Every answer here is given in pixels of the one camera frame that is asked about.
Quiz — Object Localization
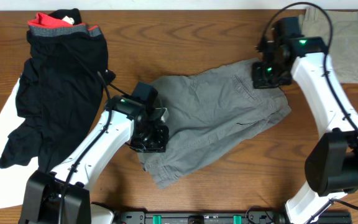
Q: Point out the grey cargo shorts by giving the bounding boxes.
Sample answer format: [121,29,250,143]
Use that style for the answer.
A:
[138,58,291,189]

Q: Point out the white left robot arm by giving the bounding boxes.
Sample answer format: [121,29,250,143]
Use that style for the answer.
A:
[19,96,168,224]

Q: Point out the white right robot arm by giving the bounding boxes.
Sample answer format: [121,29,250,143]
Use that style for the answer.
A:
[252,37,358,223]

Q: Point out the folded khaki shorts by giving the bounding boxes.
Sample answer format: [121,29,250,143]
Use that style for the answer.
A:
[298,6,358,85]

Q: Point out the black garment with red waistband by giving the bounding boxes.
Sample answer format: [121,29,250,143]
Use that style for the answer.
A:
[0,8,115,172]

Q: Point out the white garment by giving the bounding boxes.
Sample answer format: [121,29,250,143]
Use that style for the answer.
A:
[0,82,39,209]

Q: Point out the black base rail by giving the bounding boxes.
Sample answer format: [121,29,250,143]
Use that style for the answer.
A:
[113,203,353,224]

